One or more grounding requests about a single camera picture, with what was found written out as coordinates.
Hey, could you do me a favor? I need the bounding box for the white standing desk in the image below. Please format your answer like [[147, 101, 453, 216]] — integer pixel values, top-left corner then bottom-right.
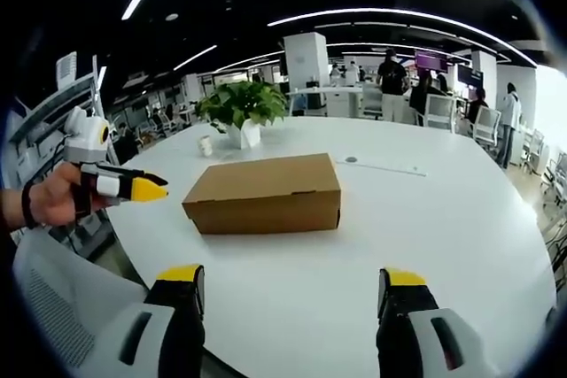
[[286, 85, 378, 119]]

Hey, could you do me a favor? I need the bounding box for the brown cardboard shoe box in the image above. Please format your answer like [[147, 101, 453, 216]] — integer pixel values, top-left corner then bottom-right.
[[181, 152, 343, 235]]

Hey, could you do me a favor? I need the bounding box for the white mesh office chair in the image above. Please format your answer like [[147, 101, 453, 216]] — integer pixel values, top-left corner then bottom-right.
[[12, 230, 150, 373]]

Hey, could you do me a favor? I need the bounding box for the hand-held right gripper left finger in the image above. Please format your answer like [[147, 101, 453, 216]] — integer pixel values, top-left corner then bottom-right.
[[117, 264, 207, 378]]

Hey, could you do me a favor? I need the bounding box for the black wristband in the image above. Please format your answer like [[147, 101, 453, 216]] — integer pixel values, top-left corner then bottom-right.
[[20, 182, 42, 229]]

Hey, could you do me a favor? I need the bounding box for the person's left hand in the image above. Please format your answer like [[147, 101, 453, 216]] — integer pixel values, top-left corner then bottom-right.
[[27, 161, 111, 227]]

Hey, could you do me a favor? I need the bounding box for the purple wall screen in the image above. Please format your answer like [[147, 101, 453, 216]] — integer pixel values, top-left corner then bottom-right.
[[414, 50, 449, 73]]

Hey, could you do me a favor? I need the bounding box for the table cable cover strip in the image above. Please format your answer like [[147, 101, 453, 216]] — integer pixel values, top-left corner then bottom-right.
[[335, 158, 429, 177]]

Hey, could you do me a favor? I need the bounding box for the green potted plant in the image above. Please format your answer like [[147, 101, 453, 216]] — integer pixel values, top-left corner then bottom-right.
[[193, 80, 290, 150]]

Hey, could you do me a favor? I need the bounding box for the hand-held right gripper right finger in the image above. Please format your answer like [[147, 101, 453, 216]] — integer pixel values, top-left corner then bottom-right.
[[375, 266, 488, 378]]

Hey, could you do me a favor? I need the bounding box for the white metal rack frame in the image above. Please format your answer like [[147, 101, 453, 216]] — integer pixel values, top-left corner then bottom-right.
[[55, 52, 110, 131]]

